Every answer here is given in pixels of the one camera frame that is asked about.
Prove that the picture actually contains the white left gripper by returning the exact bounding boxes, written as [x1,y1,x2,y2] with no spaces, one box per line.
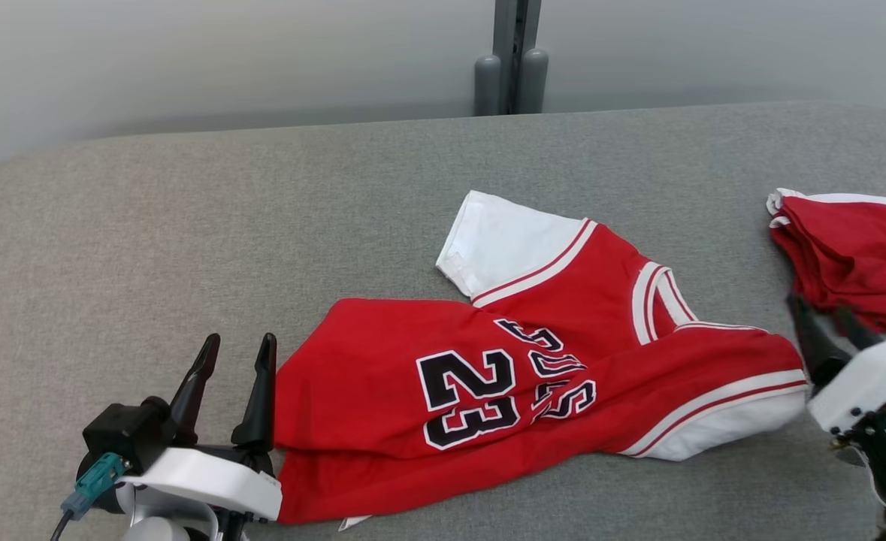
[116,333,283,521]

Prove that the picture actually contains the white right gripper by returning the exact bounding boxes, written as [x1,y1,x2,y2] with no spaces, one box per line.
[786,293,886,437]

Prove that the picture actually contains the red shorts white stripe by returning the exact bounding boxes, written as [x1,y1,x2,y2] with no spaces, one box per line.
[767,188,886,335]

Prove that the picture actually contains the red basketball jersey white sleeves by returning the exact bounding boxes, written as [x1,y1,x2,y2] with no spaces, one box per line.
[274,190,809,524]

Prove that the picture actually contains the teal plug left camera cable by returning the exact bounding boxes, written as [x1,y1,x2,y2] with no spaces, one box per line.
[50,452,128,541]

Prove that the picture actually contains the grey cylindrical post bumper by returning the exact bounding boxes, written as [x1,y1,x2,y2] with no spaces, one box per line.
[518,48,549,115]
[474,54,502,116]

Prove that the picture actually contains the grey metal wall post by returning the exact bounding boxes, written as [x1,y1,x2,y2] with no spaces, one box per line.
[491,0,543,115]

